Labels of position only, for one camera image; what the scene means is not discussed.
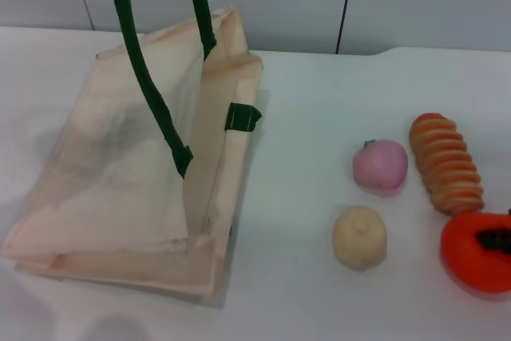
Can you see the orange toy fruit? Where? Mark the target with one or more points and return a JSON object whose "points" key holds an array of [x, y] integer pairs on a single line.
{"points": [[467, 265]]}

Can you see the orange striped bread toy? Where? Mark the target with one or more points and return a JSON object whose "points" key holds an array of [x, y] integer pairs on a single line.
{"points": [[447, 161]]}

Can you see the beige round bun toy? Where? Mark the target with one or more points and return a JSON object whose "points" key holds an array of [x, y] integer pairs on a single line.
{"points": [[359, 241]]}

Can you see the pink peach toy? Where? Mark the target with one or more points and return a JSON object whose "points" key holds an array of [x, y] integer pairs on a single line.
{"points": [[379, 165]]}

